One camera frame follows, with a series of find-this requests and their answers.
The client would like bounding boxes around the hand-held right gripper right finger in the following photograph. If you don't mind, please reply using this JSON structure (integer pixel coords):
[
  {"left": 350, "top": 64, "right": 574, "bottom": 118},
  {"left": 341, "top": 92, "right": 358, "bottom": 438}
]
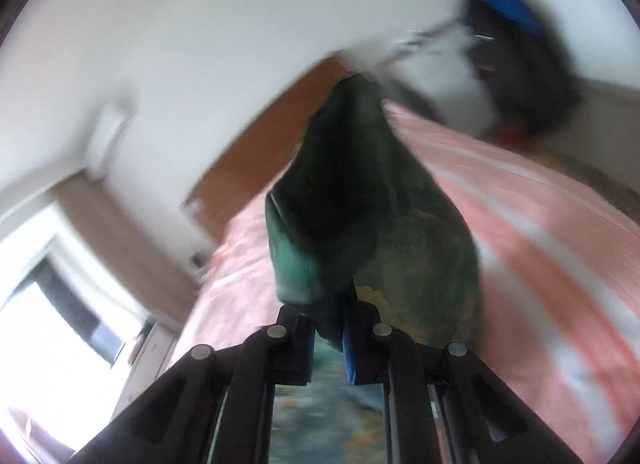
[{"left": 343, "top": 294, "right": 585, "bottom": 464}]

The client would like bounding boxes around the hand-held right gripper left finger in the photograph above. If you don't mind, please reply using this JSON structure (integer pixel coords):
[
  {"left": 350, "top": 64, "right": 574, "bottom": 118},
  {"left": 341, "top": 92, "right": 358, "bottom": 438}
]
[{"left": 70, "top": 304, "right": 316, "bottom": 464}]

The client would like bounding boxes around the green patterned cloth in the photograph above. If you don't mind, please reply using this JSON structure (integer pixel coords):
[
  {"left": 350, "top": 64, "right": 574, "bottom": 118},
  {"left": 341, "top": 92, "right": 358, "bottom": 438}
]
[{"left": 264, "top": 71, "right": 485, "bottom": 464}]

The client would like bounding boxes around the small white heater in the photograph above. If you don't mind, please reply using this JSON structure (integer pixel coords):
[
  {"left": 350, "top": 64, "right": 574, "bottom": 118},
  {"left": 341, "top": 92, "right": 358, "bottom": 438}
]
[{"left": 187, "top": 250, "right": 211, "bottom": 275}]

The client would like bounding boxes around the wooden headboard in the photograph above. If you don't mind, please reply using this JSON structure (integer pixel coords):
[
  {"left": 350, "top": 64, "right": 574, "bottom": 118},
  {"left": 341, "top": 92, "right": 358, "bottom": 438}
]
[{"left": 182, "top": 56, "right": 362, "bottom": 245}]

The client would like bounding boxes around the beige curtain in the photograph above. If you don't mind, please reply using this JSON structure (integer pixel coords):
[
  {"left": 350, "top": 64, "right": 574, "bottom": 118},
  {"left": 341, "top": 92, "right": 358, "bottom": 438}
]
[{"left": 54, "top": 169, "right": 202, "bottom": 331}]

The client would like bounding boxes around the pink striped bed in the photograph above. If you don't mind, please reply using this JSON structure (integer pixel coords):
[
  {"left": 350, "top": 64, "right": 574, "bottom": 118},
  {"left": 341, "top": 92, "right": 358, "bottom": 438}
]
[{"left": 165, "top": 98, "right": 640, "bottom": 464}]

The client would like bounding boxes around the window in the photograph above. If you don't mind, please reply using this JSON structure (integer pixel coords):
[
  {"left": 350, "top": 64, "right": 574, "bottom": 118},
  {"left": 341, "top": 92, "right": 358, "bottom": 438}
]
[{"left": 0, "top": 204, "right": 151, "bottom": 450}]

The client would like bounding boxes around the white desk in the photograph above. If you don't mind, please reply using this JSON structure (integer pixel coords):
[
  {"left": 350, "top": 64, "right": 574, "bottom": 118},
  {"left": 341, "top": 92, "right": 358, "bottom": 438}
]
[{"left": 350, "top": 31, "right": 496, "bottom": 131}]

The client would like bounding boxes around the black jacket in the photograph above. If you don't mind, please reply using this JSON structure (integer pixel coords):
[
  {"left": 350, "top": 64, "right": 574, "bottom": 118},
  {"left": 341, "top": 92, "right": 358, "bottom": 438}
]
[{"left": 461, "top": 0, "right": 585, "bottom": 139}]

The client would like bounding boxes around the blue garment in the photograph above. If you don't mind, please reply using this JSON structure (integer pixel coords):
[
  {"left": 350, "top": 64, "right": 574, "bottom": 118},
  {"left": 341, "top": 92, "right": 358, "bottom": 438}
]
[{"left": 466, "top": 0, "right": 545, "bottom": 35}]

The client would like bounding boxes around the white wall unit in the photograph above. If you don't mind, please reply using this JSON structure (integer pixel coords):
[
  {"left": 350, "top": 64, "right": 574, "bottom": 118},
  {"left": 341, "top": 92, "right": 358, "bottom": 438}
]
[{"left": 86, "top": 102, "right": 135, "bottom": 179}]

